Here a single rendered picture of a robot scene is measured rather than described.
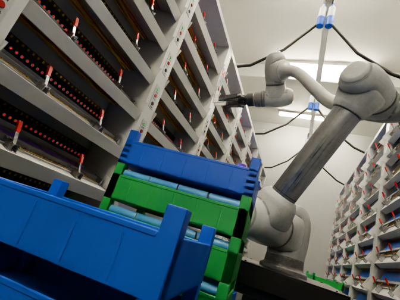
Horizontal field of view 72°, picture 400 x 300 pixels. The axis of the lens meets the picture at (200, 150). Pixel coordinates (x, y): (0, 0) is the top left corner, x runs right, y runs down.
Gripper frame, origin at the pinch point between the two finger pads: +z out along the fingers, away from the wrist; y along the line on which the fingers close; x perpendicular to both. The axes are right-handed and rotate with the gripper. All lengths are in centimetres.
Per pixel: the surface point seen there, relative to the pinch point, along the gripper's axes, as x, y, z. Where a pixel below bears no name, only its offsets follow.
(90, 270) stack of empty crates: -88, -114, -23
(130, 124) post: -34, -40, 29
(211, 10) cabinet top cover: 69, -5, 10
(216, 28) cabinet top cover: 69, 12, 11
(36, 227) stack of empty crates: -85, -115, -16
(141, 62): -11, -52, 21
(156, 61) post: 0.5, -39.8, 21.9
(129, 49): -11, -61, 22
